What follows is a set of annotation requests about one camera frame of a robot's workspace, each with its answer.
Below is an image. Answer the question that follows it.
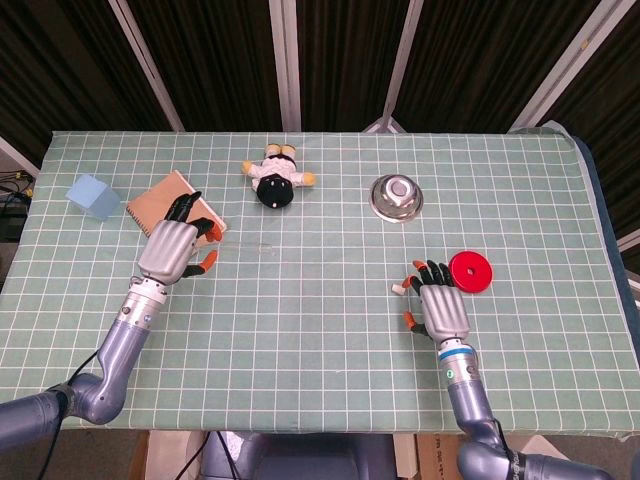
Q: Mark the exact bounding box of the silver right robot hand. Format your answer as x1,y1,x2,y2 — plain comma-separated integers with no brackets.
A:
402,258,471,346

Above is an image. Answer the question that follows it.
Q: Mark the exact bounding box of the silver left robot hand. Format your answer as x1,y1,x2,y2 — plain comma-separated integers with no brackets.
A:
137,190,224,287

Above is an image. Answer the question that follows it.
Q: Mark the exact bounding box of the transparent glass test tube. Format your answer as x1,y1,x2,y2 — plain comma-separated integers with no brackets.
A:
214,241,274,254

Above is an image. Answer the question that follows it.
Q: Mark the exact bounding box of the red plastic disc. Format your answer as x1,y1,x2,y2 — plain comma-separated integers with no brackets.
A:
448,250,494,294

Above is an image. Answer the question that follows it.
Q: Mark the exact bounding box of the brown spiral notebook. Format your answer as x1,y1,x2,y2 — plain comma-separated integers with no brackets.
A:
125,169,228,239

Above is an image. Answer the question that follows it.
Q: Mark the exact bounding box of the light blue foam block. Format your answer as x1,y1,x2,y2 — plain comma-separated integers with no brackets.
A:
65,173,122,222

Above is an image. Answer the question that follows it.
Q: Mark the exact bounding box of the upturned stainless steel bowl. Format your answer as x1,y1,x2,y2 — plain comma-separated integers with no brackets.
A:
369,173,426,224

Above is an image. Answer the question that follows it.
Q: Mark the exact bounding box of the plush doll with black hair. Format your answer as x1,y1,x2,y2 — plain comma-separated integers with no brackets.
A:
242,143,318,210

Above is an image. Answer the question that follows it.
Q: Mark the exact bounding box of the green checked tablecloth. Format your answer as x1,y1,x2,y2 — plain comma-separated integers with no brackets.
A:
0,130,640,441

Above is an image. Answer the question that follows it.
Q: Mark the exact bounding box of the brown cardboard box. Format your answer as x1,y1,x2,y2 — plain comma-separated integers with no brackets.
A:
417,433,466,480

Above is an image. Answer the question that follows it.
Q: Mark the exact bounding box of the dark blue table padding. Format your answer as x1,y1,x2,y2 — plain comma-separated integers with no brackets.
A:
542,119,640,311

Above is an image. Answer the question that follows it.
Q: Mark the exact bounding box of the grey-blue robot torso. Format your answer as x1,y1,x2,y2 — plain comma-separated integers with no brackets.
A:
199,430,396,480

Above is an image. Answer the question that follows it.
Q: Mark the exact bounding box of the black curtain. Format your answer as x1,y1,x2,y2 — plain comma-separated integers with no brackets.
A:
0,0,640,241

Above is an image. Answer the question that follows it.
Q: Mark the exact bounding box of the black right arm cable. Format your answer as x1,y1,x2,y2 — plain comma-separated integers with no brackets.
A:
492,418,522,480

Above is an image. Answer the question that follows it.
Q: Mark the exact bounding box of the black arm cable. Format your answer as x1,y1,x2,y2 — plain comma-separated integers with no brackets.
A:
47,349,101,480
492,418,522,480

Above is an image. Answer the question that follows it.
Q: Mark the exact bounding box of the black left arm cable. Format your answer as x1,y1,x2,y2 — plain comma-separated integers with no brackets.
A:
47,349,101,480

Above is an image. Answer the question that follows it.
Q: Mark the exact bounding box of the white metal frame post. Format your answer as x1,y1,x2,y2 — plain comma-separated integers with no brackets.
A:
268,0,303,133
507,0,621,132
107,0,186,133
362,0,426,134

